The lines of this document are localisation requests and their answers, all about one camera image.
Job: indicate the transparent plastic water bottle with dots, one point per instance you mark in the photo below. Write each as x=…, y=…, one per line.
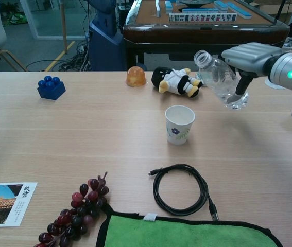
x=217, y=82

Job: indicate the blue mahjong tile row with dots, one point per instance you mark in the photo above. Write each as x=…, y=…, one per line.
x=238, y=10
x=199, y=10
x=169, y=6
x=157, y=7

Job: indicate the brown cardboard box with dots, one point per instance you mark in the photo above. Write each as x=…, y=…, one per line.
x=272, y=6

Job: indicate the wooden post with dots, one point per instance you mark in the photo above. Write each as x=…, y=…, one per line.
x=64, y=25

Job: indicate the dark wooden mahjong table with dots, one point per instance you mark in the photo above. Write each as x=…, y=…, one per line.
x=187, y=33

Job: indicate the green white tissue pack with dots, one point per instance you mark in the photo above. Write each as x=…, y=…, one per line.
x=199, y=76

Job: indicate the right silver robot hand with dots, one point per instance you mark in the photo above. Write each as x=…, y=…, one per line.
x=248, y=56

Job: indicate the white paper cup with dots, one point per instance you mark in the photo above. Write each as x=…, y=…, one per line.
x=179, y=128

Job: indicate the purple plastic grape bunch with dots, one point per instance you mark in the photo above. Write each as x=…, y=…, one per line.
x=71, y=221

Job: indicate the palace roof postcard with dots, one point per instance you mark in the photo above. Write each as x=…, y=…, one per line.
x=1, y=203

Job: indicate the orange jelly dome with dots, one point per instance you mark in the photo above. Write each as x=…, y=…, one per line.
x=136, y=77

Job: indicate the green microfibre cloth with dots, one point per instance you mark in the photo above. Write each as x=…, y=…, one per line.
x=187, y=234

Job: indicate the face-up mahjong tile row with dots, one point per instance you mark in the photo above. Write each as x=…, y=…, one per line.
x=202, y=17

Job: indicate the black white penguin plush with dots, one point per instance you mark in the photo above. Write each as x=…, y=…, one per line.
x=174, y=81

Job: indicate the blue toy building brick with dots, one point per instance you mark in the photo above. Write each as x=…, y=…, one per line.
x=50, y=88

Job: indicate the blue machine base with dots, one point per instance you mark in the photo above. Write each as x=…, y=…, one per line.
x=104, y=46

